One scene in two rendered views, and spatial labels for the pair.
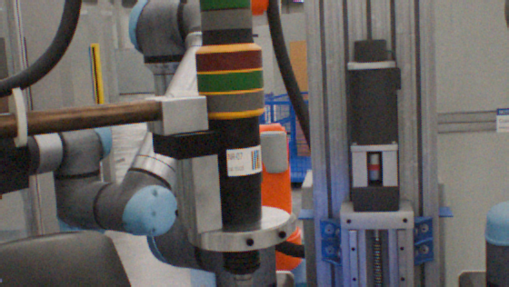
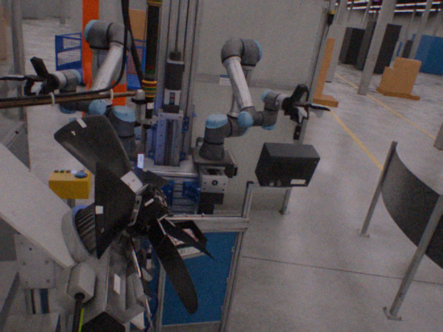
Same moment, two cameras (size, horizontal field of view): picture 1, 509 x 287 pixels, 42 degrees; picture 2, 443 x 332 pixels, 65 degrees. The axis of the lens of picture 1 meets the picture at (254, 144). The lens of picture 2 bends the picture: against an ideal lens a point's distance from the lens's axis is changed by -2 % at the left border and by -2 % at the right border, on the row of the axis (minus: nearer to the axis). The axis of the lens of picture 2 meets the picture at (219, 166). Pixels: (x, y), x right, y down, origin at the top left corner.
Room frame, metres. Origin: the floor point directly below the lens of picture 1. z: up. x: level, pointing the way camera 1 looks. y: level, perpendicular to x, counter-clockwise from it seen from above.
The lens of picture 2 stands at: (-0.66, 0.17, 1.79)
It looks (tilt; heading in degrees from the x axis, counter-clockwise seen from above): 23 degrees down; 339
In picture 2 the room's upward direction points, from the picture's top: 8 degrees clockwise
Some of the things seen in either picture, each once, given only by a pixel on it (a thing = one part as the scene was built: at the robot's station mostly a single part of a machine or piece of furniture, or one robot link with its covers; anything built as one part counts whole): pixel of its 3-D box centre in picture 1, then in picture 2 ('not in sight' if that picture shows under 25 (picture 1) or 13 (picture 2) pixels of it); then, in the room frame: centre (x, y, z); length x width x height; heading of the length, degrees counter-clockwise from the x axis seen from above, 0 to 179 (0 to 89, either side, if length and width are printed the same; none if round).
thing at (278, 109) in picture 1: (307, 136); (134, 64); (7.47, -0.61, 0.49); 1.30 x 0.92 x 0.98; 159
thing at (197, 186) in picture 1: (222, 166); (145, 106); (0.43, 0.02, 1.50); 0.09 x 0.07 x 0.10; 120
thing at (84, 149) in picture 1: (74, 143); (67, 79); (1.06, 0.29, 1.43); 0.11 x 0.08 x 0.09; 145
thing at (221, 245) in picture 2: not in sight; (154, 282); (0.78, -0.12, 0.45); 0.82 x 0.02 x 0.66; 85
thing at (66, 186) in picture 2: not in sight; (70, 186); (0.82, 0.28, 1.02); 0.16 x 0.10 x 0.11; 85
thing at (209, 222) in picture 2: not in sight; (158, 224); (0.78, -0.12, 0.82); 0.90 x 0.04 x 0.08; 85
